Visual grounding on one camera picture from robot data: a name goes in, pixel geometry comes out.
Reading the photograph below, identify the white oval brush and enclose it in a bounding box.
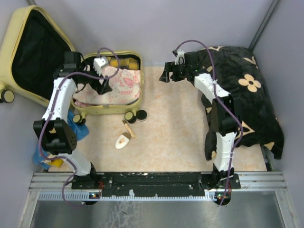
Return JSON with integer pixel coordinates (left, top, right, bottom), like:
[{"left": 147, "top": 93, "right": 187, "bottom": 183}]
[{"left": 115, "top": 132, "right": 131, "bottom": 150}]

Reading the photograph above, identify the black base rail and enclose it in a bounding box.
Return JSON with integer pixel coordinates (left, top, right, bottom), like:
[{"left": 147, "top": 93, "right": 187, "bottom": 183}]
[{"left": 72, "top": 172, "right": 227, "bottom": 197}]

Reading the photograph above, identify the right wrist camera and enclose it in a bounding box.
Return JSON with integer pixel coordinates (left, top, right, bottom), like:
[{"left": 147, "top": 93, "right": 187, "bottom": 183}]
[{"left": 172, "top": 49, "right": 185, "bottom": 65}]

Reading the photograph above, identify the pale yellow suitcase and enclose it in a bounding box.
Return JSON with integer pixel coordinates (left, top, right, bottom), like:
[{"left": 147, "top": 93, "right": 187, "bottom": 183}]
[{"left": 0, "top": 5, "right": 144, "bottom": 124}]

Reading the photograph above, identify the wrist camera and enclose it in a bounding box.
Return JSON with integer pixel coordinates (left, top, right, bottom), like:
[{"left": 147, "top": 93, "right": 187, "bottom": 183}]
[
  {"left": 93, "top": 56, "right": 109, "bottom": 76},
  {"left": 172, "top": 49, "right": 185, "bottom": 65}
]

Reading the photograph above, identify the yellow plaid shirt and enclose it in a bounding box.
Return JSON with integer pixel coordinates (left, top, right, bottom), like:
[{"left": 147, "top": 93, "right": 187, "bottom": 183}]
[{"left": 106, "top": 57, "right": 140, "bottom": 70}]

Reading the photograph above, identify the black floral blanket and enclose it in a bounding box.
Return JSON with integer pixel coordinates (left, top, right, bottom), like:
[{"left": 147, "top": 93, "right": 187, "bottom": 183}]
[{"left": 198, "top": 46, "right": 285, "bottom": 160}]

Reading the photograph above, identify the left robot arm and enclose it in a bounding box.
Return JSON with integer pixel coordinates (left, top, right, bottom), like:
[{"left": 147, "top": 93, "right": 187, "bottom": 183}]
[{"left": 33, "top": 51, "right": 111, "bottom": 189}]

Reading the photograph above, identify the pink printed cream cloth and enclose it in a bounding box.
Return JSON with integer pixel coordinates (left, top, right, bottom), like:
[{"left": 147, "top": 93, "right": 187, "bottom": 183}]
[{"left": 73, "top": 69, "right": 141, "bottom": 107}]

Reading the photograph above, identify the black round jar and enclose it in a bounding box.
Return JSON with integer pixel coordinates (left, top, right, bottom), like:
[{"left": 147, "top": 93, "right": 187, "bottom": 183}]
[{"left": 136, "top": 110, "right": 148, "bottom": 122}]

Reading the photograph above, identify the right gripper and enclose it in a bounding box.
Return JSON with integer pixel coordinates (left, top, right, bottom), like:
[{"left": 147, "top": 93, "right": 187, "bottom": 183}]
[{"left": 159, "top": 61, "right": 189, "bottom": 83}]

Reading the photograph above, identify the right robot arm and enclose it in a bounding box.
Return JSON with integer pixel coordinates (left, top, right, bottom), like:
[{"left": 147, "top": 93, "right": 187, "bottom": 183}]
[{"left": 159, "top": 49, "right": 241, "bottom": 188}]

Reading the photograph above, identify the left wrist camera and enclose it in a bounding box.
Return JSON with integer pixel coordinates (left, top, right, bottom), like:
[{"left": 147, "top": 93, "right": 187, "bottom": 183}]
[{"left": 93, "top": 56, "right": 109, "bottom": 76}]

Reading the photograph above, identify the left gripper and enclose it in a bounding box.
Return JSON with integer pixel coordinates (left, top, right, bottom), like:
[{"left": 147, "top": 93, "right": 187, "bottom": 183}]
[{"left": 79, "top": 62, "right": 113, "bottom": 95}]

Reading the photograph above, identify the blue patterned cloth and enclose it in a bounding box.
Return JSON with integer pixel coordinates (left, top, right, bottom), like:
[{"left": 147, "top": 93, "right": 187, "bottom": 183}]
[{"left": 32, "top": 110, "right": 89, "bottom": 170}]

